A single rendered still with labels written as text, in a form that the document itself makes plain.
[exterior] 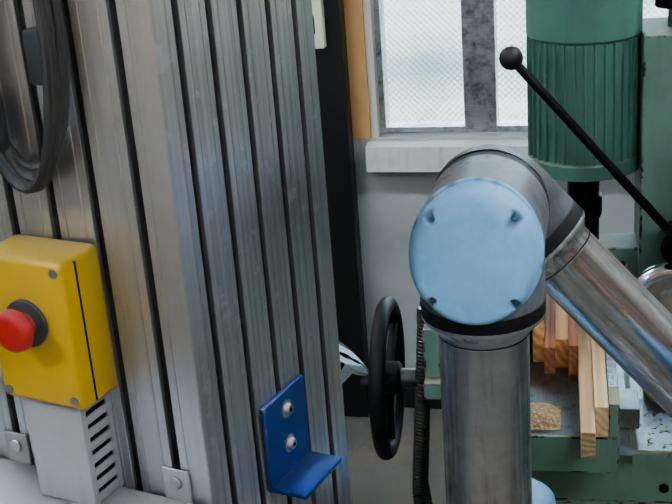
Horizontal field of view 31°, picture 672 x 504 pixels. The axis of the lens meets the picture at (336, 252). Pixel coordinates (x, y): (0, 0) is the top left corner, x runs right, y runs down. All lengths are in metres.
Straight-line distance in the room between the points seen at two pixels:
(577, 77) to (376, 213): 1.70
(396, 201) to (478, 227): 2.42
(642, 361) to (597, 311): 0.07
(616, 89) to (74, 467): 1.09
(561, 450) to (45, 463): 0.91
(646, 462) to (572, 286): 0.77
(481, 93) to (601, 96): 1.53
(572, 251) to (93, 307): 0.48
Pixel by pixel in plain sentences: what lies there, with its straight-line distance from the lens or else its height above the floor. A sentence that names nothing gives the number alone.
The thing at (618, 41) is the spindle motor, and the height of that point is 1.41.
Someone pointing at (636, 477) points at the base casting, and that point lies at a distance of 1.96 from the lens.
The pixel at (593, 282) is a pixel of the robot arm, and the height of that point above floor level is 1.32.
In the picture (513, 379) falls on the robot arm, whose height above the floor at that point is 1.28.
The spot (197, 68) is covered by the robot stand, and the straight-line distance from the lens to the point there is 0.95.
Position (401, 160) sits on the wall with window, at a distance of 3.34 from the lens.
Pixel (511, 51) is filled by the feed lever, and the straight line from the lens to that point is 1.76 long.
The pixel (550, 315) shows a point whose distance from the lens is 2.03.
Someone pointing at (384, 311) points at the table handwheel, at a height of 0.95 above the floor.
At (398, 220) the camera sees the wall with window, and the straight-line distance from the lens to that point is 3.46.
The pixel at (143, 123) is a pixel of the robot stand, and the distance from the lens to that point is 0.93.
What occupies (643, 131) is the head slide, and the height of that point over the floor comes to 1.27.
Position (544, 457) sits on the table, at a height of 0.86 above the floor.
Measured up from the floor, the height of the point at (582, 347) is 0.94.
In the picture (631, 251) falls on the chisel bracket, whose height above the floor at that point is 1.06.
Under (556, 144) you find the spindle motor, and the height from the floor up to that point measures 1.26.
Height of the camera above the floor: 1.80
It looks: 21 degrees down
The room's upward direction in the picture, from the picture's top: 5 degrees counter-clockwise
